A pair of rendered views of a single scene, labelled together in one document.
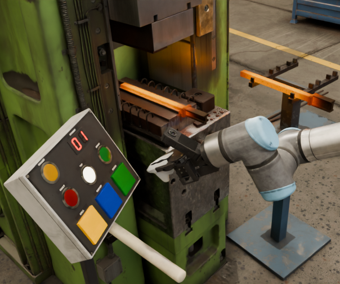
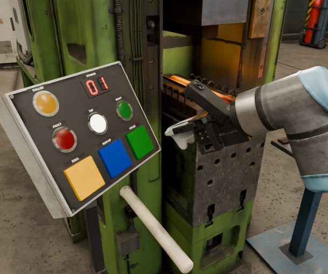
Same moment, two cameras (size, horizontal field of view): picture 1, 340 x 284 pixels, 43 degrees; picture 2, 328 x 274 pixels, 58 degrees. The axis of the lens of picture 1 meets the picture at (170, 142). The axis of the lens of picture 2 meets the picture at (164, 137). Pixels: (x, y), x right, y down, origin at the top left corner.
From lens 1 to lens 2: 55 cm
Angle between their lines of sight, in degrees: 12
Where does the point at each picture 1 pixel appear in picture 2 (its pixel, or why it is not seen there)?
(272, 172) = not seen: outside the picture
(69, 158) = (77, 98)
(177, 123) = not seen: hidden behind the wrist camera
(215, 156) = (247, 115)
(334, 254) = not seen: outside the picture
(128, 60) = (182, 61)
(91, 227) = (81, 180)
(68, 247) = (49, 196)
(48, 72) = (91, 27)
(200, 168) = (225, 135)
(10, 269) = (58, 225)
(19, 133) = not seen: hidden behind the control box
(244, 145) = (292, 100)
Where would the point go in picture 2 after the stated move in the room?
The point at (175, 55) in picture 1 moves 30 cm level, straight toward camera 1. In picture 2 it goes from (225, 58) to (220, 75)
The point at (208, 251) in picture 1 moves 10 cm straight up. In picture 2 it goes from (226, 249) to (227, 235)
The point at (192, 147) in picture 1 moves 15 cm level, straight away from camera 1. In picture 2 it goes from (219, 106) to (226, 85)
